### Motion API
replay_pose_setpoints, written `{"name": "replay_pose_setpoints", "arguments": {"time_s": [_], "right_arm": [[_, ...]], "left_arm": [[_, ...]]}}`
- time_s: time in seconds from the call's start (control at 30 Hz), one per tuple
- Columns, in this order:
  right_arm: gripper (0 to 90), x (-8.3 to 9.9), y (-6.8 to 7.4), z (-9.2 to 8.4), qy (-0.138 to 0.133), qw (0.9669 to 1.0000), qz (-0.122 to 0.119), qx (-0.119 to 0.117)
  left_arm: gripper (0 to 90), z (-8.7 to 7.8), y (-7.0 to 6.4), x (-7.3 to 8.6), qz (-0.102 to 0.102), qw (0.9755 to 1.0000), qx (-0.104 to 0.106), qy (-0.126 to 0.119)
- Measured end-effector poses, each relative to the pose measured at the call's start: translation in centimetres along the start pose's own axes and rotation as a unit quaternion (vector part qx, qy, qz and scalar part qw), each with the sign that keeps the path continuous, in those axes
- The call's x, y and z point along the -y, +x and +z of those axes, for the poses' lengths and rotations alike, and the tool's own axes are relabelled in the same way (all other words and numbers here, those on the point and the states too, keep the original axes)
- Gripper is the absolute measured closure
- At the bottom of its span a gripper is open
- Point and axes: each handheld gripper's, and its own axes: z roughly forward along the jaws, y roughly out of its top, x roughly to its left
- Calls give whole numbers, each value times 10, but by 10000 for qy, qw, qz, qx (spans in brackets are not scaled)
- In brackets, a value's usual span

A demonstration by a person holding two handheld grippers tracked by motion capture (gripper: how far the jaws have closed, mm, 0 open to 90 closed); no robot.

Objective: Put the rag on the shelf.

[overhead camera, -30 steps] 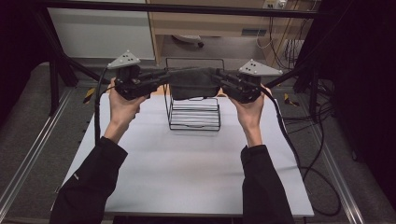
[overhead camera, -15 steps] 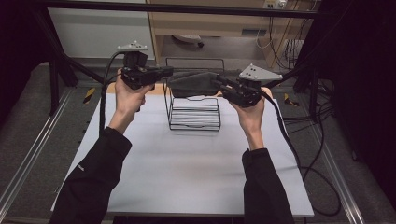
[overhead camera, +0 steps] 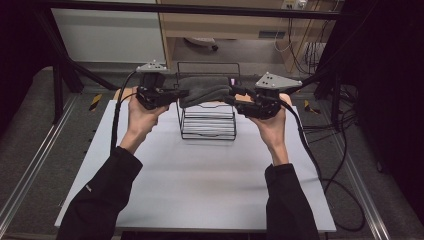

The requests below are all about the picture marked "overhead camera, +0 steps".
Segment left hand-held gripper cable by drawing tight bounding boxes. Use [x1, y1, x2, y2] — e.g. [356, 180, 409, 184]
[109, 70, 140, 156]

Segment white table board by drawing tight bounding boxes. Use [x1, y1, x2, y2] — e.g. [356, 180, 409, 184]
[54, 99, 337, 233]

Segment black wire rack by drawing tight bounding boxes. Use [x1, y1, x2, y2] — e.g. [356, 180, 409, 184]
[173, 61, 243, 141]

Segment office chair base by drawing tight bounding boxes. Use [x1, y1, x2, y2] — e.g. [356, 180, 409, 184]
[183, 36, 220, 52]

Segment white power strip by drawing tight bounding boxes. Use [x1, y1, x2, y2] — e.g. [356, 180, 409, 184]
[281, 0, 308, 11]

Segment black metal stand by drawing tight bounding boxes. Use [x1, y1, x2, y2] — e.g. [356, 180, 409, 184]
[35, 9, 120, 125]
[280, 58, 345, 132]

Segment black frame crossbar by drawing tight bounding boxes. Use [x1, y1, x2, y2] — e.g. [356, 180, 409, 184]
[34, 0, 346, 21]

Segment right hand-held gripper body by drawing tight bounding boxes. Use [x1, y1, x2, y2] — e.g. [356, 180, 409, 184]
[236, 72, 303, 120]

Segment light wooden desk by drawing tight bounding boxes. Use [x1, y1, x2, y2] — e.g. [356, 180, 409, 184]
[155, 0, 342, 74]

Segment aluminium floor rail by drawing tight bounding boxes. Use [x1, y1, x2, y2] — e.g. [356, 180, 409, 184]
[328, 132, 392, 240]
[0, 94, 80, 228]

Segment person's right hand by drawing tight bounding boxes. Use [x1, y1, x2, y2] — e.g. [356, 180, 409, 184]
[248, 96, 288, 146]

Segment black floor cable bundle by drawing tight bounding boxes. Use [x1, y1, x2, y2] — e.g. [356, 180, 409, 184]
[301, 83, 360, 145]

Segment yellow black tape strip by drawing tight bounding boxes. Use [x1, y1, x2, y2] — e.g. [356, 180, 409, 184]
[303, 99, 321, 115]
[88, 93, 103, 112]

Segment hand-held gripper cable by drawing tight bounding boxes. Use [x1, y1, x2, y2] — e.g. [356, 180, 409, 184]
[109, 70, 140, 156]
[280, 99, 366, 233]

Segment person's left hand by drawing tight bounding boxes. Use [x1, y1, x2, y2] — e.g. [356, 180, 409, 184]
[128, 87, 169, 136]

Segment dark grey towel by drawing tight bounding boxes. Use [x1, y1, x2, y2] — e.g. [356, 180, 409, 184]
[178, 76, 234, 109]

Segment right hand-held gripper cable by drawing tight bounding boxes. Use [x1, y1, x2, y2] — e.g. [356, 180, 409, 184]
[280, 99, 366, 233]

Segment white cabinet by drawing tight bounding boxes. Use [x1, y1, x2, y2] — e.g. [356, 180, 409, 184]
[50, 0, 167, 65]

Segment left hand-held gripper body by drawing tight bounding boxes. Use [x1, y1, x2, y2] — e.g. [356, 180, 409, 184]
[135, 60, 174, 110]

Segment cables under desk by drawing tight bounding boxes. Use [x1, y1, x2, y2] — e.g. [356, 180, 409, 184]
[273, 0, 341, 76]

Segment black curtain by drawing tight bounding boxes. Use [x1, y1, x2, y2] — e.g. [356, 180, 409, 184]
[0, 0, 56, 138]
[339, 0, 424, 218]

